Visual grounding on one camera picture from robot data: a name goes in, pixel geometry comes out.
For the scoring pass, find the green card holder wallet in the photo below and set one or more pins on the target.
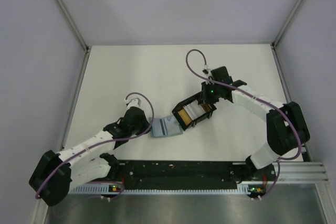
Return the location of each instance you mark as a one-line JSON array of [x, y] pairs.
[[165, 127]]

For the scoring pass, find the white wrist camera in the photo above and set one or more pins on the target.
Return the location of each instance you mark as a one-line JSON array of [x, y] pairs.
[[206, 70], [136, 102]]

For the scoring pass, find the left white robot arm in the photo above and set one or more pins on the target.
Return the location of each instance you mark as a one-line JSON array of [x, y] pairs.
[[57, 173]]

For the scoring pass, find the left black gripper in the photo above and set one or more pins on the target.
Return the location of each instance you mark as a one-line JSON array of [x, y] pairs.
[[146, 123]]

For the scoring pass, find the black card box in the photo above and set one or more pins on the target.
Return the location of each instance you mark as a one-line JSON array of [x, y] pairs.
[[183, 118]]

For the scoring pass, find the left aluminium corner post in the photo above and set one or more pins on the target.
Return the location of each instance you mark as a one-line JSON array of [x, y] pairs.
[[71, 24]]

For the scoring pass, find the stack of white cards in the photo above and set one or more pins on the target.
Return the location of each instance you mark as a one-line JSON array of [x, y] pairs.
[[194, 110]]

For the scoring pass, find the white card with black stripe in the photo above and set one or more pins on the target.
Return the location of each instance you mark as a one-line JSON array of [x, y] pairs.
[[158, 128]]

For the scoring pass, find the aluminium front frame rail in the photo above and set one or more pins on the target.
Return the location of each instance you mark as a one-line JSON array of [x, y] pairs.
[[302, 173]]

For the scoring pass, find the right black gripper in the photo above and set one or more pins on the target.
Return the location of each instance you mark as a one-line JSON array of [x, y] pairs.
[[205, 98]]

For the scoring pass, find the grey slotted cable duct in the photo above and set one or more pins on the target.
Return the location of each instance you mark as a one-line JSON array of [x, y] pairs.
[[105, 189]]

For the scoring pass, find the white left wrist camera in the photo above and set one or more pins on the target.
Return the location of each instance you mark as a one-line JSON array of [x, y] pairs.
[[136, 102]]

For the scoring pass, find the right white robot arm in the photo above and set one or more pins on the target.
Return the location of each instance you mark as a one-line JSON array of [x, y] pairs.
[[286, 128]]

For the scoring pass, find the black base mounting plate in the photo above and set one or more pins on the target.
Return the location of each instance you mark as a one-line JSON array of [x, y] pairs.
[[177, 175]]

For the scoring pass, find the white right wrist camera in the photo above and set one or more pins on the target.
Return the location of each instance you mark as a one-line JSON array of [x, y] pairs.
[[206, 70]]

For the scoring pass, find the aluminium corner post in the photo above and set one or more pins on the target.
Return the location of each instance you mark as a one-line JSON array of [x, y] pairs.
[[287, 23], [71, 24]]

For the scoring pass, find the right aluminium corner post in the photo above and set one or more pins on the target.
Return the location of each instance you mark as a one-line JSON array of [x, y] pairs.
[[287, 23]]

